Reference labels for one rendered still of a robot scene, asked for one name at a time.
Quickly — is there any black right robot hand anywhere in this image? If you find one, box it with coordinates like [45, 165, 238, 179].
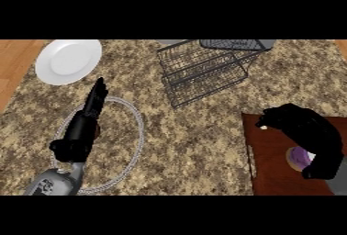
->
[254, 103, 346, 181]

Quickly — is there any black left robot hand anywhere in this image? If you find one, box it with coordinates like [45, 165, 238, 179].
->
[47, 76, 110, 164]

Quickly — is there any purple can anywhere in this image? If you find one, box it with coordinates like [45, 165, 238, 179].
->
[285, 145, 318, 173]

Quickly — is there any brown wooden tray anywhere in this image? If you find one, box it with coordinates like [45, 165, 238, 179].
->
[239, 112, 347, 196]

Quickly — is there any round silver-rimmed clear mat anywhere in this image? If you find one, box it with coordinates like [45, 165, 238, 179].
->
[50, 95, 146, 195]

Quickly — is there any white round plate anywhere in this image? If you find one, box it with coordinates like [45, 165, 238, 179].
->
[34, 39, 104, 86]

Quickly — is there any dark wire tiered basket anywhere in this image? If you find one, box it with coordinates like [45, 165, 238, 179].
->
[157, 39, 275, 109]

